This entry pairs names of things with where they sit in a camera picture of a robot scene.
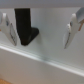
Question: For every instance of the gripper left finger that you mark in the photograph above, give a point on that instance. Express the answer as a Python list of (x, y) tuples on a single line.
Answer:
[(9, 30)]

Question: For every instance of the white sliding door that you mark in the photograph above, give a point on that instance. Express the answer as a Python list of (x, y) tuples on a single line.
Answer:
[(50, 26)]

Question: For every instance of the white cabinet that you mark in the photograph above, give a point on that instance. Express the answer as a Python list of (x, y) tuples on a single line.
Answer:
[(30, 68)]

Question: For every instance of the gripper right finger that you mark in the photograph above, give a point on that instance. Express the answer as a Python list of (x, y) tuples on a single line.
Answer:
[(71, 30)]

